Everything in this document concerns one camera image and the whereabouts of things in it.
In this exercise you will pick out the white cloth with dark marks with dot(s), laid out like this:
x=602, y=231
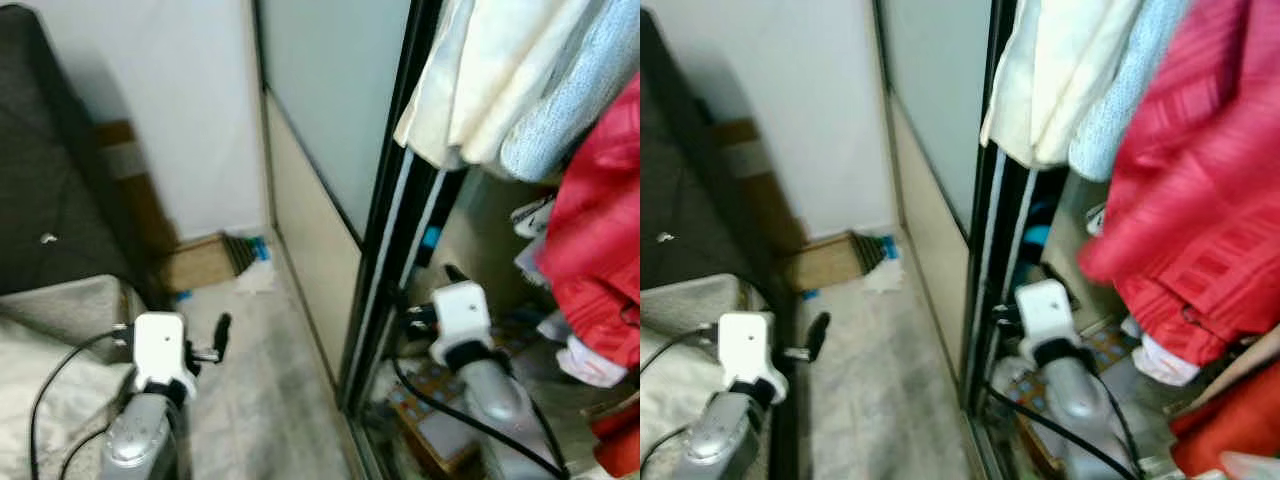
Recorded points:
x=1095, y=220
x=532, y=216

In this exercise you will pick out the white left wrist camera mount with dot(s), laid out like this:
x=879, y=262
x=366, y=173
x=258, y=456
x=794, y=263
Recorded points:
x=160, y=345
x=745, y=345

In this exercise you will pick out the red hanging garment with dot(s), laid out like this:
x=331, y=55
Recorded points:
x=1190, y=180
x=600, y=230

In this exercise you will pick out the white pink fabric piece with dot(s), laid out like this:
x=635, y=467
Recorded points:
x=1165, y=362
x=590, y=362

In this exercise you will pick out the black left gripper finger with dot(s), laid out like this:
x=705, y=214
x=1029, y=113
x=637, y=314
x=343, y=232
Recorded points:
x=817, y=338
x=221, y=338

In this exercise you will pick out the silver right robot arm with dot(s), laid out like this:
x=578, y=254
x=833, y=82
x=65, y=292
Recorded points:
x=1080, y=395
x=495, y=395

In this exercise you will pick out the brown taped cardboard panel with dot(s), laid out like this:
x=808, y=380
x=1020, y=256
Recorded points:
x=765, y=200
x=140, y=200

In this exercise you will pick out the frosted glass wardrobe door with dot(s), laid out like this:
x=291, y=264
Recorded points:
x=330, y=110
x=935, y=100

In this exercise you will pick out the red fabric bundle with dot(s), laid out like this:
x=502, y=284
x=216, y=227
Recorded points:
x=1230, y=420
x=620, y=445

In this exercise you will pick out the beige quilted mattress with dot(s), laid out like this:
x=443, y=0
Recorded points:
x=680, y=300
x=60, y=300

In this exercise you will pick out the dark tufted headboard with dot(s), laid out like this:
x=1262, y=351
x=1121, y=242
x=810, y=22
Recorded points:
x=50, y=180
x=690, y=180

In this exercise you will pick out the cream hanging garment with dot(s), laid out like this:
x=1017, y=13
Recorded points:
x=480, y=70
x=1050, y=70

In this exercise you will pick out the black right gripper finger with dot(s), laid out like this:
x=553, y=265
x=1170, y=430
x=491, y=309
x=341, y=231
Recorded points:
x=457, y=275
x=1054, y=276

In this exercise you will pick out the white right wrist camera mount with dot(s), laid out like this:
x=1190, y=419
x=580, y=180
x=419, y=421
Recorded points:
x=462, y=315
x=1045, y=312

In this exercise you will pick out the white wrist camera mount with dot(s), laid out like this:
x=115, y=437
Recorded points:
x=745, y=345
x=462, y=315
x=1045, y=312
x=160, y=345

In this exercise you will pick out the brown cardboard box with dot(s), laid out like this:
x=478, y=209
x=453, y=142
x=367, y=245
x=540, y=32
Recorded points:
x=195, y=265
x=822, y=264

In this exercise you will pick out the light blue knit garment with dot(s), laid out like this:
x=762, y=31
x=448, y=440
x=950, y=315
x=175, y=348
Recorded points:
x=570, y=110
x=1125, y=100

